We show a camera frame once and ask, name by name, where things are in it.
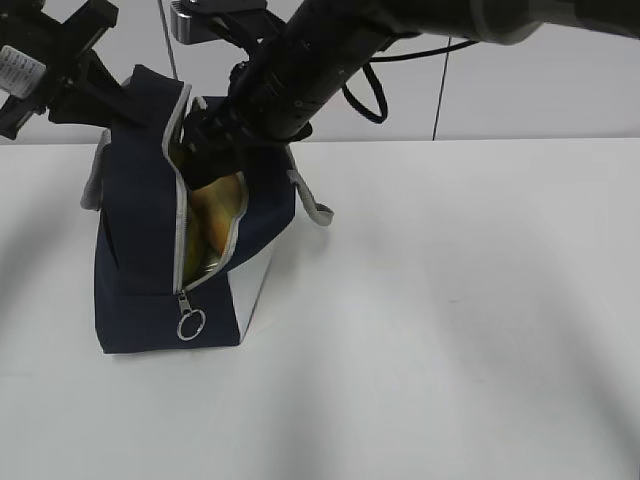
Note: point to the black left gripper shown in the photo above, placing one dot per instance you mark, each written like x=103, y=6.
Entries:
x=48, y=66

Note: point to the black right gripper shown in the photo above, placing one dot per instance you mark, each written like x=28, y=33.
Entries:
x=236, y=134

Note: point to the navy blue lunch bag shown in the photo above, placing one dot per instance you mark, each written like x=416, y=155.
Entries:
x=145, y=299

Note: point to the brown bread roll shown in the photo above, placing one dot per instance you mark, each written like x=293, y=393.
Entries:
x=216, y=205

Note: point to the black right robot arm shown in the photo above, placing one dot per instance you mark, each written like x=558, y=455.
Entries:
x=296, y=66

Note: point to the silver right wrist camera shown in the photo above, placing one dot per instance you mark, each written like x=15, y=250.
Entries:
x=194, y=22

